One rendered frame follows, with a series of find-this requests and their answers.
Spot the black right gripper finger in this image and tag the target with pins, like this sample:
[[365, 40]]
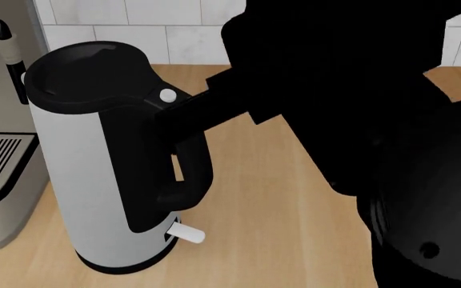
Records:
[[198, 106], [198, 127]]

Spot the white round lid button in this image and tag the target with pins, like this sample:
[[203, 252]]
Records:
[[167, 95]]

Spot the black kettle lid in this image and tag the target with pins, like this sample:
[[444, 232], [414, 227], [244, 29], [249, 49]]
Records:
[[82, 72]]

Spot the black and beige steam wand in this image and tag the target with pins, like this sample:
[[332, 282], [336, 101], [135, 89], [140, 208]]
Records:
[[7, 48]]

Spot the white kettle switch lever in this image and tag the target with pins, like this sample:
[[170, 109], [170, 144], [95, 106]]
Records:
[[186, 233]]

